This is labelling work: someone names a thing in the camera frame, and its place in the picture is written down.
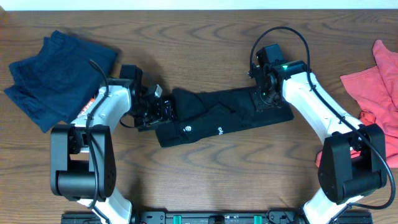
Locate black t-shirt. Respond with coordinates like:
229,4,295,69
155,86,294,147

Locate red t-shirt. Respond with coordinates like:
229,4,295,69
315,39,398,169

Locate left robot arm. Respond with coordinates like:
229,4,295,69
50,65,177,224

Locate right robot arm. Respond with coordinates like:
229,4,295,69
249,44,391,223

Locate folded navy blue garment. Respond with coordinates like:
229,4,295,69
4,30,118,133

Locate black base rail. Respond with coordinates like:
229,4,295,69
60,210,373,224

